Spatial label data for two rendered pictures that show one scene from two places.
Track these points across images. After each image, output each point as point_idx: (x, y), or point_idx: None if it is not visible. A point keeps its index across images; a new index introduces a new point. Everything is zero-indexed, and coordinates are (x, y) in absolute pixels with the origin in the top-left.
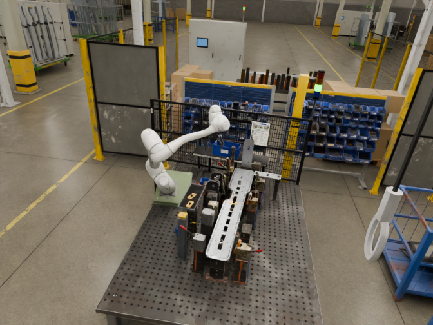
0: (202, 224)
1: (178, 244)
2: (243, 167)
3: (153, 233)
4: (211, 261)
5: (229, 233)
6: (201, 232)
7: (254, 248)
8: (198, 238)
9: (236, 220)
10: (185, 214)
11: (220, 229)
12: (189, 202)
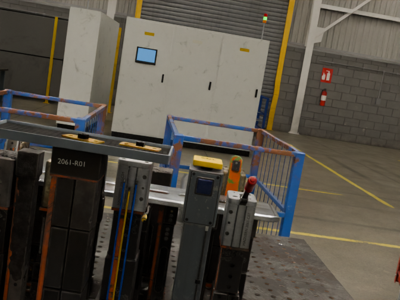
0: (148, 207)
1: (199, 299)
2: None
3: None
4: (250, 250)
5: (174, 190)
6: (119, 262)
7: (99, 255)
8: (252, 197)
9: (109, 178)
10: (205, 157)
11: (162, 194)
12: (138, 141)
